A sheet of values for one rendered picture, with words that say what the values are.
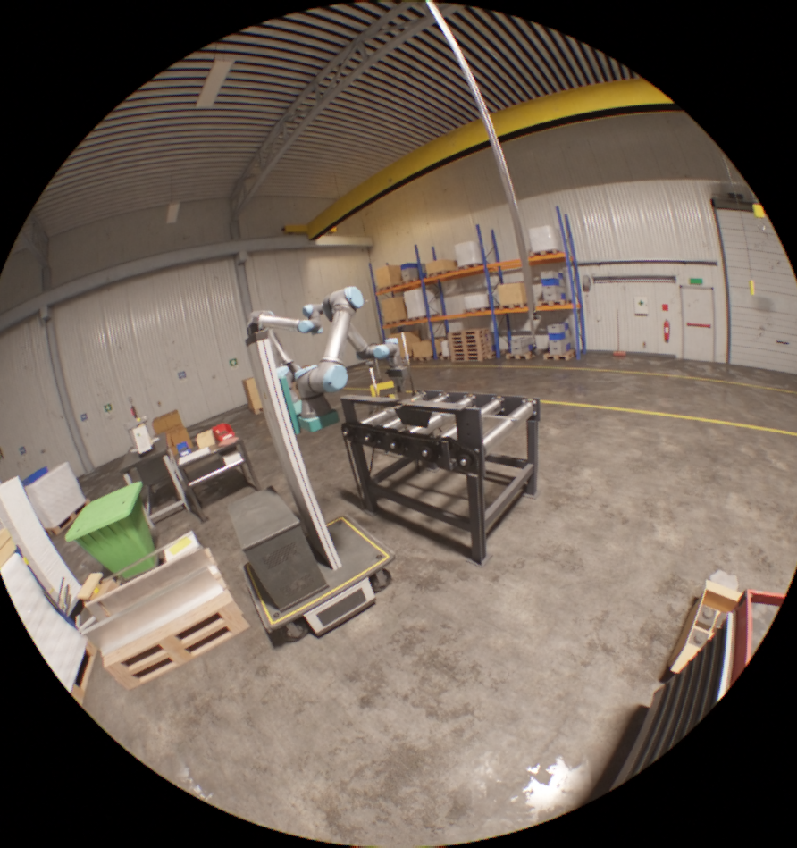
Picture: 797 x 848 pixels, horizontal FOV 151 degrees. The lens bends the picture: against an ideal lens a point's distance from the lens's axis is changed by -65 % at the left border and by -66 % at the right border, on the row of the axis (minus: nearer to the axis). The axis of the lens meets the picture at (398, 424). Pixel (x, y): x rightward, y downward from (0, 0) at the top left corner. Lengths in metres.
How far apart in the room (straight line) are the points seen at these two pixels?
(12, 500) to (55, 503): 3.70
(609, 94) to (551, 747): 8.90
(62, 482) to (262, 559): 6.14
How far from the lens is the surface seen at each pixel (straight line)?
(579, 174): 11.24
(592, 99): 8.07
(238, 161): 11.60
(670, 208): 10.84
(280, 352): 2.04
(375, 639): 2.00
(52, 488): 7.26
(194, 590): 2.33
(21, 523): 3.65
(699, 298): 10.46
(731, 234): 11.01
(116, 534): 3.05
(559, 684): 1.82
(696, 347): 10.52
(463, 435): 1.77
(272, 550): 1.64
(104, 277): 11.74
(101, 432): 11.87
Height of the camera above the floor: 1.68
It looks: 19 degrees down
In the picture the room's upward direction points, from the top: 11 degrees counter-clockwise
